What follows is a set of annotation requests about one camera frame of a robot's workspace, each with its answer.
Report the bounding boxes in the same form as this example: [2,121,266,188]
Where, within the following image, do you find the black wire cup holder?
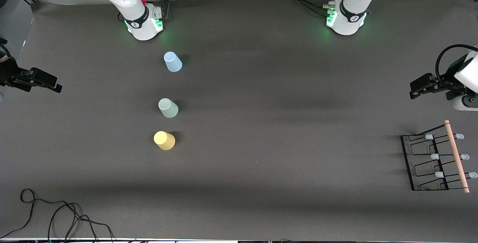
[401,120,478,193]

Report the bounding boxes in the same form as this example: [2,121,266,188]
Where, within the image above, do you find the pale green plastic cup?
[158,98,179,119]

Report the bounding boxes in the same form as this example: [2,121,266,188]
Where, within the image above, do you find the yellow plastic cup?
[153,131,176,151]

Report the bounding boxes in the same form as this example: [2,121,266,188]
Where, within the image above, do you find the light blue plastic cup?
[164,52,183,73]

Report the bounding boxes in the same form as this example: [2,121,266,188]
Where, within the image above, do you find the black left gripper cable loop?
[435,44,478,90]

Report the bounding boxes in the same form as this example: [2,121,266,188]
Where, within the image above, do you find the thin black loose cable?
[0,189,114,242]

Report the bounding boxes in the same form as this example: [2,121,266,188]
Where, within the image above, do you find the black right arm base cables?
[118,0,171,23]

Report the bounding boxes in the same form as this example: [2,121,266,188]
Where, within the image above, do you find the black arm base cables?
[118,0,171,23]
[282,0,350,18]

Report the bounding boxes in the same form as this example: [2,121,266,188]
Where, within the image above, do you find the black left arm base cables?
[282,0,350,18]

